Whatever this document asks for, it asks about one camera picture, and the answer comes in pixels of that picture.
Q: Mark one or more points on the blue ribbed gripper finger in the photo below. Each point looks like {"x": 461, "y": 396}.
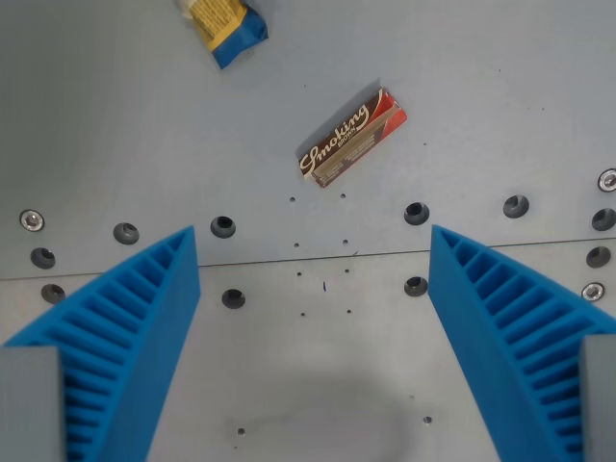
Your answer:
{"x": 500, "y": 313}
{"x": 144, "y": 308}

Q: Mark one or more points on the blue and yellow bag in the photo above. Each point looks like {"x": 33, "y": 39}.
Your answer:
{"x": 231, "y": 29}

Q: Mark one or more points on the silver table screw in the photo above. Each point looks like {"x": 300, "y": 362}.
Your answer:
{"x": 592, "y": 291}
{"x": 608, "y": 180}
{"x": 32, "y": 220}

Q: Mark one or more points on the brown rolling paper pack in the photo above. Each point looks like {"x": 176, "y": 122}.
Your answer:
{"x": 351, "y": 137}

